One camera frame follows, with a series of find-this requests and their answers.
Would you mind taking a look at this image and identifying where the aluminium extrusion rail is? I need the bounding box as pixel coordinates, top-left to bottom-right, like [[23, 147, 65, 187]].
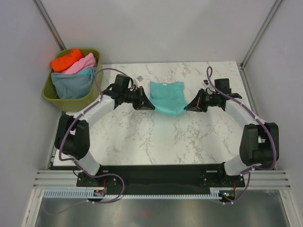
[[33, 169, 81, 189]]

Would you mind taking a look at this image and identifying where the grey blue t shirt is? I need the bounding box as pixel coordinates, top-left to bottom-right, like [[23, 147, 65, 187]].
[[51, 72, 94, 99]]

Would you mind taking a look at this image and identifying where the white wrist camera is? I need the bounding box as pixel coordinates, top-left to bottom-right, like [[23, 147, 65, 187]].
[[135, 76, 143, 86], [203, 80, 209, 88]]

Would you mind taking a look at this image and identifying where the orange t shirt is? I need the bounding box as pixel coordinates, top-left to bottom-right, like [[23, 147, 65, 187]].
[[50, 49, 83, 72]]

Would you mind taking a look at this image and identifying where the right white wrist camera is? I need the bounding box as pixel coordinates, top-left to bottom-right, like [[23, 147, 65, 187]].
[[203, 80, 209, 88]]

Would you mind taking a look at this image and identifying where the light blue t shirt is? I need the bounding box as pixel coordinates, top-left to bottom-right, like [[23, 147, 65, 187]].
[[78, 67, 97, 79]]

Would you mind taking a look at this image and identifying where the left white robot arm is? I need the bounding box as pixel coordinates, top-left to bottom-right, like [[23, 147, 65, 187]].
[[54, 74, 155, 186]]

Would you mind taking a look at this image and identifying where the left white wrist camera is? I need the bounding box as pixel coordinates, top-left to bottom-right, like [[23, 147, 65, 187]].
[[135, 76, 143, 86]]

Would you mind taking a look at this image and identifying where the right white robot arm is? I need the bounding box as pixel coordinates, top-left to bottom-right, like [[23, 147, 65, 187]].
[[184, 79, 279, 186]]

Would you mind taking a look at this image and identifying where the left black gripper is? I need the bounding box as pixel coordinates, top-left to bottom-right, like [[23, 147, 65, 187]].
[[122, 87, 155, 111]]

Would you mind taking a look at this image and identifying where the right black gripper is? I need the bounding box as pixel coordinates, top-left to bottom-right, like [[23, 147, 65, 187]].
[[185, 88, 219, 113]]

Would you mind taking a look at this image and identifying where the pink t shirt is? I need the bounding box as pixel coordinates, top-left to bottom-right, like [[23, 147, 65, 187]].
[[62, 53, 97, 74]]

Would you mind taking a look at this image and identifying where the white slotted cable duct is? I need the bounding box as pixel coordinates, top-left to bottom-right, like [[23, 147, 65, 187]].
[[43, 189, 222, 200]]

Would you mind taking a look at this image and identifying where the teal t shirt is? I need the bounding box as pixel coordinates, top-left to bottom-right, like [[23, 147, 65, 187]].
[[149, 81, 187, 115]]

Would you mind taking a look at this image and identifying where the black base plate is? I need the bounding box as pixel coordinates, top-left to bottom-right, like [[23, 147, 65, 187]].
[[76, 164, 245, 195]]

